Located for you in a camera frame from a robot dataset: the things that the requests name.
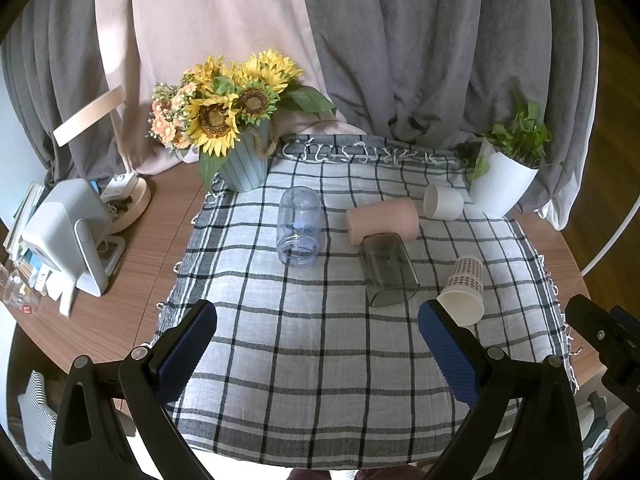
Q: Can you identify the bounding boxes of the grey curtain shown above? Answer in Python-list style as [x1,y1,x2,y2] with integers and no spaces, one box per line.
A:
[1,0,599,229]

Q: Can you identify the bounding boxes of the sunflower bouquet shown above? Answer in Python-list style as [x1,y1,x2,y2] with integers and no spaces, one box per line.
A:
[149,49,336,186]

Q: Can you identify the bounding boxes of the white plant pot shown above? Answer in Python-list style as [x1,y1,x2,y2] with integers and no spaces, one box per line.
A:
[470,140,538,218]

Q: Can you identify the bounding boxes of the stack of books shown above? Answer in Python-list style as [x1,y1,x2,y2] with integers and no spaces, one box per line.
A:
[3,181,46,261]

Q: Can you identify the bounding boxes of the clear blue plastic jar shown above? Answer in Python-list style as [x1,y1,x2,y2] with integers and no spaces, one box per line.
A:
[277,186,322,268]

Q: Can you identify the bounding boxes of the pink cup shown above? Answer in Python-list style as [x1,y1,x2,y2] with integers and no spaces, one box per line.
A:
[346,197,420,246]

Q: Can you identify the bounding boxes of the green potted plant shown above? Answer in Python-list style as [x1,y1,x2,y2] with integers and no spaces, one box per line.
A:
[475,89,566,171]

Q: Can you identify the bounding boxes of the checkered paper cup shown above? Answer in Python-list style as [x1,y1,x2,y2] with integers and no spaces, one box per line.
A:
[437,256,485,327]

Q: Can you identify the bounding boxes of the smoky grey square cup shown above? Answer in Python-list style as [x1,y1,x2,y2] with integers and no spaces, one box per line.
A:
[359,233,420,308]

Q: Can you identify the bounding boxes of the white cup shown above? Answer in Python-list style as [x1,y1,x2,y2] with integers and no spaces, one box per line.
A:
[423,183,464,221]

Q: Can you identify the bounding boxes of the clear glass cup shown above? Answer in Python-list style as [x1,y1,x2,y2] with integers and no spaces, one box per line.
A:
[1,266,40,314]

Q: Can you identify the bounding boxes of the pink curtain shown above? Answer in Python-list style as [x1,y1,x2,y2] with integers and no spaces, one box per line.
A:
[94,0,371,174]

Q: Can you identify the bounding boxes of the white desk fan device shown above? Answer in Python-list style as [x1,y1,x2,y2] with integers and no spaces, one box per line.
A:
[22,179,126,297]

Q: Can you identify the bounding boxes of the checkered grey tablecloth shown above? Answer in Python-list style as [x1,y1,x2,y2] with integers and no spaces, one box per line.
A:
[158,136,570,469]

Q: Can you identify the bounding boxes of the light blue ribbed vase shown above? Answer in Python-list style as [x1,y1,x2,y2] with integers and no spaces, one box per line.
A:
[219,120,270,192]

